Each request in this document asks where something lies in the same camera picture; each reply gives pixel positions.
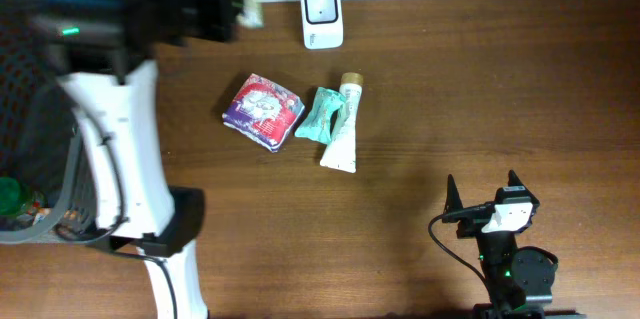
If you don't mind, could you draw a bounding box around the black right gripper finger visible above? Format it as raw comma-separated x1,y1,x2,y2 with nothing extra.
508,170,524,187
444,174,464,214

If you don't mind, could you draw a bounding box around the white tube gold cap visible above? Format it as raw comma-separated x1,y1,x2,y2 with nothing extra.
320,72,364,173

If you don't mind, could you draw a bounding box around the mint green wipes pack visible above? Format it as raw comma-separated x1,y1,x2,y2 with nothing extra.
294,87,346,145

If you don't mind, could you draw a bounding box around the red purple pad pack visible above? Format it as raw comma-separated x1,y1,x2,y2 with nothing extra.
222,73,305,153

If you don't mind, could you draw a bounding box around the green lid jar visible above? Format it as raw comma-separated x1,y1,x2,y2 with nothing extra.
1,177,34,217

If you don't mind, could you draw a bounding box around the green Kleenex tissue pack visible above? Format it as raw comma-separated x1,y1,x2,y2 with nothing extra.
236,0,264,29

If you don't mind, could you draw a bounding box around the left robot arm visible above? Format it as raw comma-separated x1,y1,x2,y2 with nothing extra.
1,0,245,318

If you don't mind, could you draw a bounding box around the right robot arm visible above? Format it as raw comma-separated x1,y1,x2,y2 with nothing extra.
442,171,558,318

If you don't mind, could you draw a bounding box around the white barcode scanner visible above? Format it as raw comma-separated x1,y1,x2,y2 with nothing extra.
300,0,344,50

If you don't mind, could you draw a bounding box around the grey plastic mesh basket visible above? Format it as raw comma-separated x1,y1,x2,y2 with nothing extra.
1,8,97,245

